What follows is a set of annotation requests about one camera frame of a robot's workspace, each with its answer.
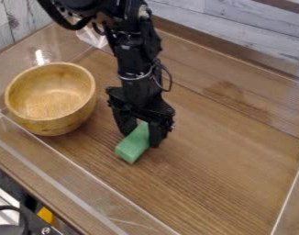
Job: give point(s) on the clear acrylic barrier wall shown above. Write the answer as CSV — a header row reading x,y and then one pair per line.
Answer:
x,y
187,152

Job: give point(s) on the yellow and black device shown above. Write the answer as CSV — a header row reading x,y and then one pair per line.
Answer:
x,y
44,214

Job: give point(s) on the clear acrylic corner bracket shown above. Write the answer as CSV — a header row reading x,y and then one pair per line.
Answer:
x,y
91,35

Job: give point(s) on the brown wooden bowl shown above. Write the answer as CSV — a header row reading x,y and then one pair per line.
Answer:
x,y
50,98

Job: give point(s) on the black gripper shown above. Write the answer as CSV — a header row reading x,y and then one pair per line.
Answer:
x,y
137,100

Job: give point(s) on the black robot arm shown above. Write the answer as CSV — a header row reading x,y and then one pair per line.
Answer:
x,y
124,22

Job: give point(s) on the green rectangular block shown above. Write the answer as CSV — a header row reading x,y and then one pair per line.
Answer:
x,y
135,144

